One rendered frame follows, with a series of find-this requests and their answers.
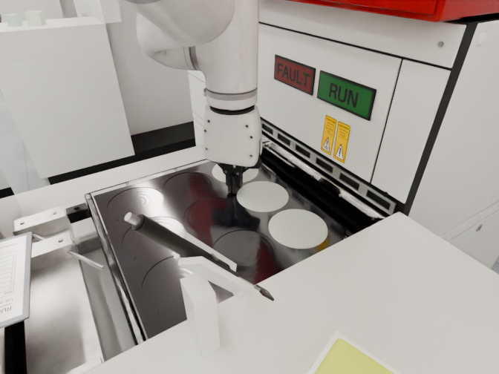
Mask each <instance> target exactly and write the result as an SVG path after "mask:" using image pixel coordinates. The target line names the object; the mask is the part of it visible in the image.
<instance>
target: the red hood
mask: <svg viewBox="0 0 499 374"><path fill-rule="evenodd" d="M285 1H295V2H300V3H305V4H315V5H321V6H325V7H335V8H341V9H346V10H355V11H361V12H366V13H376V14H382V15H386V16H396V17H402V18H407V19H416V20H422V21H427V22H445V21H451V20H457V19H461V18H465V17H470V16H481V15H486V14H493V13H499V0H285Z"/></svg>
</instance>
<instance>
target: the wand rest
mask: <svg viewBox="0 0 499 374"><path fill-rule="evenodd" d="M179 235H180V236H181V237H183V238H184V239H186V240H188V241H189V242H191V243H193V244H195V245H196V246H198V247H200V248H201V249H203V250H205V251H206V252H208V253H210V254H211V253H213V254H214V255H215V256H216V257H217V258H218V259H220V260H222V261H223V262H225V263H227V264H229V266H230V269H232V270H234V271H235V272H236V266H237V264H236V263H234V262H232V261H231V260H229V259H228V258H226V257H224V256H223V255H221V254H220V253H218V252H216V251H215V250H214V249H212V248H210V247H209V246H207V245H206V244H204V243H202V242H201V241H199V240H198V239H196V238H195V237H193V236H191V235H190V234H189V233H187V232H180V234H179ZM174 258H175V259H177V260H179V261H178V266H181V267H183V268H184V269H187V270H189V271H190V272H193V274H191V275H188V276H186V277H184V278H181V279H180V284H181V288H182V293H183V300H184V304H185V308H186V316H187V321H188V325H189V332H190V335H191V337H192V339H193V341H194V342H195V345H196V347H197V348H198V351H199V353H200V355H201V357H204V356H206V355H208V354H210V353H211V352H213V351H215V350H216V349H218V348H220V347H221V345H220V338H219V329H218V314H217V306H216V298H215V291H214V290H213V288H212V287H211V286H210V284H209V282H208V281H210V282H212V283H214V284H216V285H218V286H220V287H222V288H224V289H226V290H228V291H230V292H232V293H233V295H234V296H235V297H237V298H239V299H241V298H242V297H243V296H244V295H245V294H246V293H253V290H254V286H252V285H250V284H248V283H247V282H245V281H244V280H241V279H240V278H238V277H236V276H235V275H233V274H231V273H230V272H228V271H227V270H225V269H223V268H221V267H219V266H218V265H216V264H214V263H213V262H211V261H209V260H207V259H206V258H204V257H202V256H200V257H183V256H181V255H179V254H178V253H176V252H175V256H174Z"/></svg>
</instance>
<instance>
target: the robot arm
mask: <svg viewBox="0 0 499 374"><path fill-rule="evenodd" d="M122 1H124V2H125V3H126V4H127V5H128V6H130V7H131V8H133V9H134V10H136V11H137V38H138V42H139V43H140V46H141V48H142V49H143V52H144V53H145V54H146V55H147V56H149V57H150V58H152V59H153V60H155V61H156V62H159V63H160V64H162V65H165V66H167V67H170V68H175V69H181V70H199V71H201V72H202V73H203V74H204V76H205V83H206V88H204V89H203V96H206V101H207V103H208V105H206V106H205V110H204V115H203V155H204V156H205V158H206V159H207V160H208V161H211V162H214V163H217V164H218V166H219V167H220V168H221V169H222V170H223V173H224V174H225V175H226V186H228V192H229V193H231V192H232V193H233V194H236V193H237V191H238V190H239V189H240V188H241V187H242V185H243V173H244V172H245V171H247V170H248V169H249V168H251V169H253V168H260V167H261V165H262V161H261V152H262V132H261V119H260V114H259V110H258V106H257V105H255V103H256V102H257V101H258V22H259V0H122ZM233 165H235V168H234V167H233Z"/></svg>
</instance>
